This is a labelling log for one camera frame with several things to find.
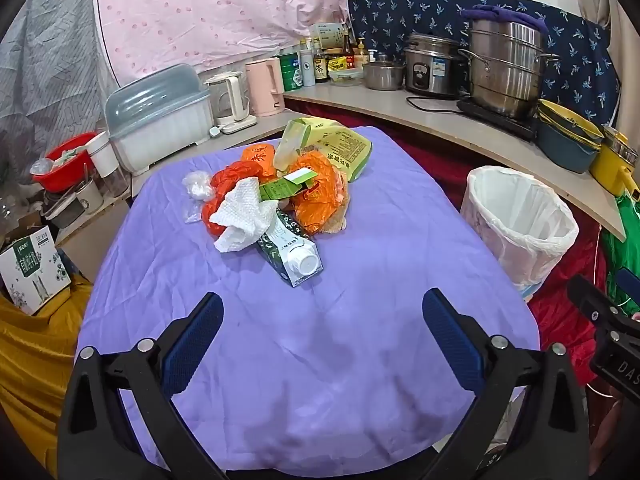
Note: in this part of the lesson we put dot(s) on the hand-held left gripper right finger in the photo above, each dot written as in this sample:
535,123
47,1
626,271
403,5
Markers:
450,340

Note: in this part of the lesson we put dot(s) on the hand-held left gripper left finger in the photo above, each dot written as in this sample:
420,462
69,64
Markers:
200,340

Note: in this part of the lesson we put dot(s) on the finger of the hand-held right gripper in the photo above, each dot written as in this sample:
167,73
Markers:
629,285
587,300

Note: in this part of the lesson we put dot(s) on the white lined waste bin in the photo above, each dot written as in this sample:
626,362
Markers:
505,250

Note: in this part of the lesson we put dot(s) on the green white drink carton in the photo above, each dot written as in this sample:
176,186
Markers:
295,260

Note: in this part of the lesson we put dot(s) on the white paper towel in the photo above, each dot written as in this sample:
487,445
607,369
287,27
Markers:
240,215

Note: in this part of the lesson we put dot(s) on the red-orange plastic bag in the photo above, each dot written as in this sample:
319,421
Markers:
222,200

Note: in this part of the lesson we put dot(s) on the clear plastic bag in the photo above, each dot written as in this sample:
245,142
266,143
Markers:
197,187

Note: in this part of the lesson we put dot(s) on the small green white box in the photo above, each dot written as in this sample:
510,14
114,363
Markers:
280,189

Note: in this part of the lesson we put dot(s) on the orange plastic bag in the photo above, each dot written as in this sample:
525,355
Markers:
315,195

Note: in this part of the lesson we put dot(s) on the orange bag with red print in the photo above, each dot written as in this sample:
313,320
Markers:
256,157

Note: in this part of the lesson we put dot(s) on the yellow green plastic bag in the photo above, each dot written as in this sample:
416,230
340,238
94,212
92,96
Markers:
345,147

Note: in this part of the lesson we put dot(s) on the green cloth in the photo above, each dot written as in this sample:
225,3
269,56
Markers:
625,240

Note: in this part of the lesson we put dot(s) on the purple table cloth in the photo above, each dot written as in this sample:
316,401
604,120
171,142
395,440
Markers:
310,320

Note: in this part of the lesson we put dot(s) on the yellow electric pot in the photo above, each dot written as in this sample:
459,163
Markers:
607,167

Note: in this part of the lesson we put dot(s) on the blue basin yellow rim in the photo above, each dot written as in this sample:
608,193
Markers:
565,155
575,122

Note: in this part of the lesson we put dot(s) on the golden yellow cloth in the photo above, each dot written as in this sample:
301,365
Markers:
30,360

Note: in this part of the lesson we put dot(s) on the printed cardboard box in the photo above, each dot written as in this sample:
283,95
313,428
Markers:
35,270

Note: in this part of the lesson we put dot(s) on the black induction cooker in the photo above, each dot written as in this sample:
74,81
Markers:
500,122

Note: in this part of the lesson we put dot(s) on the white plastic cup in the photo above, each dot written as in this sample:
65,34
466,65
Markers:
102,155

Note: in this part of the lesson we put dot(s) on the white dish box grey lid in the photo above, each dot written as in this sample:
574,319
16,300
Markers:
160,130

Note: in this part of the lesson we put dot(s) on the red plastic basin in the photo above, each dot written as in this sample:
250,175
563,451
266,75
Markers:
50,180

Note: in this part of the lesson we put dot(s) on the steel steamer pot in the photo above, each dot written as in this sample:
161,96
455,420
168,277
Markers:
505,75

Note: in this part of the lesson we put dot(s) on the glass kettle white base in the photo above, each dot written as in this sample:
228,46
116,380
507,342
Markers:
227,97

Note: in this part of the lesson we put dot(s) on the beige counter board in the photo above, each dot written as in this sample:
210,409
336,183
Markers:
390,102

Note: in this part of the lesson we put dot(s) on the pink electric kettle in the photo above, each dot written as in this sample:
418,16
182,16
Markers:
262,90

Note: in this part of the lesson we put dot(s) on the steel rice cooker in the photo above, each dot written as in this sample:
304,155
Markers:
432,72

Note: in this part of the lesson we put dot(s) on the small steel pot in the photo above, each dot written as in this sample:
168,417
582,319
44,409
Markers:
382,77

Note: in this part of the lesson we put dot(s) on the green can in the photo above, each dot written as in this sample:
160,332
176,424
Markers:
290,72

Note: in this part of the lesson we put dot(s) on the clear glass food container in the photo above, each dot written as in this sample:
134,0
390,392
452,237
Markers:
346,76

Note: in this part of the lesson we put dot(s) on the white bottle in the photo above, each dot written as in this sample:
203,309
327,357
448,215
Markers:
307,70

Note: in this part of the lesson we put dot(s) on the dark sauce bottle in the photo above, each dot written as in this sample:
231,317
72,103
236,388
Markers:
320,67

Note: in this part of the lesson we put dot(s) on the dark purple towel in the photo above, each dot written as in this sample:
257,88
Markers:
505,11

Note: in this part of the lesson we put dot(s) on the grey patterned cloth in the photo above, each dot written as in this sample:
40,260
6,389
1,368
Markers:
50,75

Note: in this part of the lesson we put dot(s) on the navy printed cloth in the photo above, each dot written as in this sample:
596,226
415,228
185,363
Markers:
400,20

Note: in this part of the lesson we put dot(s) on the white green carton box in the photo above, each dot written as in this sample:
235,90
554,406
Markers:
327,35

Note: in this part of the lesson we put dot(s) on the pink dotted sheet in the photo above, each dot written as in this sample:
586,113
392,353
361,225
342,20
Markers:
210,10

